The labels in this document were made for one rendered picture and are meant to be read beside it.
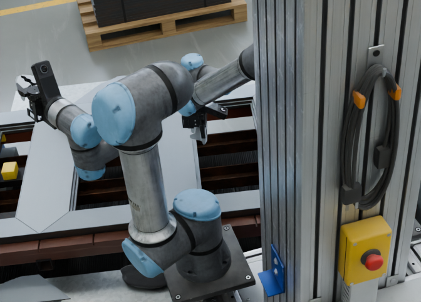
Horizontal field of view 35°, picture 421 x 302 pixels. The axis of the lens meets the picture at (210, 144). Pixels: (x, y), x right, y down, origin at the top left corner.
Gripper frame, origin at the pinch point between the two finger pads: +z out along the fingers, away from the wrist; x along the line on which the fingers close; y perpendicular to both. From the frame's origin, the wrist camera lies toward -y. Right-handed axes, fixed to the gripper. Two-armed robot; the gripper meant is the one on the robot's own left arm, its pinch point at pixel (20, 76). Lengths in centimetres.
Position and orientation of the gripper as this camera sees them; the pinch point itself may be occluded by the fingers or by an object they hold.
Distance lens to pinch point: 191.2
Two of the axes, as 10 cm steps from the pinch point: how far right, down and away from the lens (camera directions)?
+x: 7.4, -3.5, 5.7
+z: -6.7, -4.2, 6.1
